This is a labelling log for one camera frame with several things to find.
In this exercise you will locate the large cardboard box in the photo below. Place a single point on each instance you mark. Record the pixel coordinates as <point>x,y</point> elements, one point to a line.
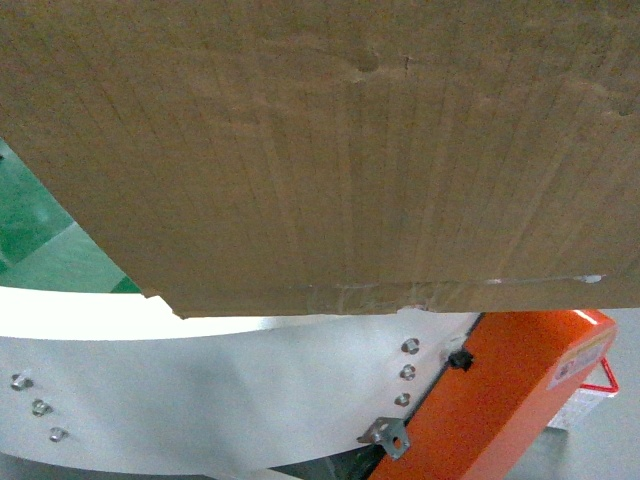
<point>339,157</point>

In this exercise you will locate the orange motor cover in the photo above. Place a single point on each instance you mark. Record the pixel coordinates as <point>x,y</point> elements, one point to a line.
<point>477,422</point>

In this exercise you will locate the metal angle bracket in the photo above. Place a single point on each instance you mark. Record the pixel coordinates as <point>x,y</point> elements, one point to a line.
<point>390,434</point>

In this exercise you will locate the white conveyor frame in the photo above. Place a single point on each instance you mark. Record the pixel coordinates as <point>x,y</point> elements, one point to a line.
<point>118,382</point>

